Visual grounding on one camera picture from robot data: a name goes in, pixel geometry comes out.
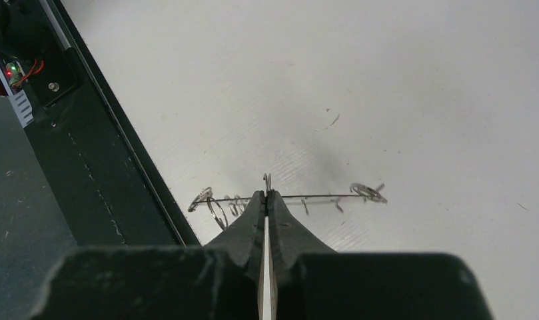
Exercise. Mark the right white cable duct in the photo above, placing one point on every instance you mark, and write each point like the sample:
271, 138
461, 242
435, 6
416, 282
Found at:
17, 98

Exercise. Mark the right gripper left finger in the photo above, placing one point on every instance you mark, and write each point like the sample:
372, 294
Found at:
243, 240

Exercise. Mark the round metal keyring disc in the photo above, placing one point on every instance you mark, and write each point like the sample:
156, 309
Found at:
221, 291

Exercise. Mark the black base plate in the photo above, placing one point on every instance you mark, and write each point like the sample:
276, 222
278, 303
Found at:
78, 175

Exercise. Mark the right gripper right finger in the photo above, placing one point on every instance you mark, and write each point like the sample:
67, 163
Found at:
288, 239

